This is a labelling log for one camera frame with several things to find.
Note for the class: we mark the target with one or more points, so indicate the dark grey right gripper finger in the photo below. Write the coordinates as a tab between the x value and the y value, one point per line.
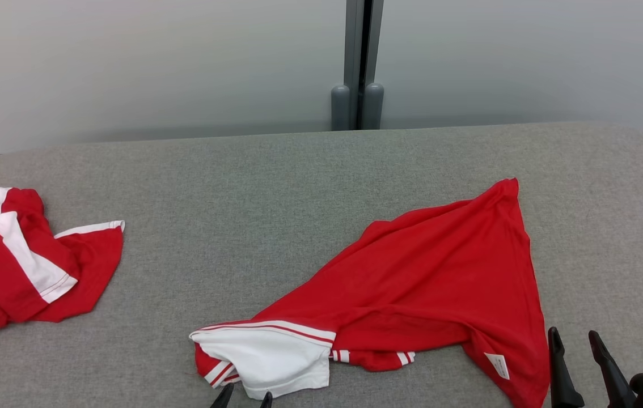
610	374
561	374

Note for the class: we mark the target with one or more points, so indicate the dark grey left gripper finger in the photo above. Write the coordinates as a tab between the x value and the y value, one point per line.
223	398
266	401

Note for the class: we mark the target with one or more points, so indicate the red shirt with white collar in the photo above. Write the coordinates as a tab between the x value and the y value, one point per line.
440	272

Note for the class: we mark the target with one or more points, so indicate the grey cylindrical post foot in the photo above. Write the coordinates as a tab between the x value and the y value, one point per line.
340	107
373	107

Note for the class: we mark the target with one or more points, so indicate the grey partition post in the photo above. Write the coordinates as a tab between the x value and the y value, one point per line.
352	39

